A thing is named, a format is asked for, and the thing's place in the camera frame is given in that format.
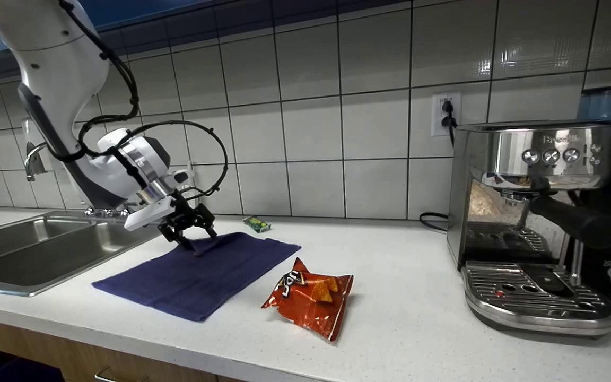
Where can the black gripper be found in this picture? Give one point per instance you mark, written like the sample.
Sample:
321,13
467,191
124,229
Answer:
186,218

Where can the dark blue cloth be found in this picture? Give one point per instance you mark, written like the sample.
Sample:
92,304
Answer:
198,278

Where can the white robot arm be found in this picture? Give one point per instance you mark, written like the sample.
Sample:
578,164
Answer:
63,66

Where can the green snack wrapper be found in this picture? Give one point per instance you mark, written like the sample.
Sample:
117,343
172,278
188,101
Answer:
257,223

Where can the red chip bag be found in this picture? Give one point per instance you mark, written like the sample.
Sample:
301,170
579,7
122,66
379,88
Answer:
314,302

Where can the stainless steel sink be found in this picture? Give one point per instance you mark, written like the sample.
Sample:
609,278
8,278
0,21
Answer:
50,250

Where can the chrome sink faucet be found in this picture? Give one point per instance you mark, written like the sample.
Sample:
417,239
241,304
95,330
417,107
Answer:
32,164

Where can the silver espresso machine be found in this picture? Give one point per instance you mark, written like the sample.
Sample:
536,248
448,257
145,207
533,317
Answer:
513,230

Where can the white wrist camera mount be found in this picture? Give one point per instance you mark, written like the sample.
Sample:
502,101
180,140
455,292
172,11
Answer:
148,216

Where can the white wall outlet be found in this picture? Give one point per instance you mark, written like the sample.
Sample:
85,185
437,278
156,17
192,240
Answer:
443,113

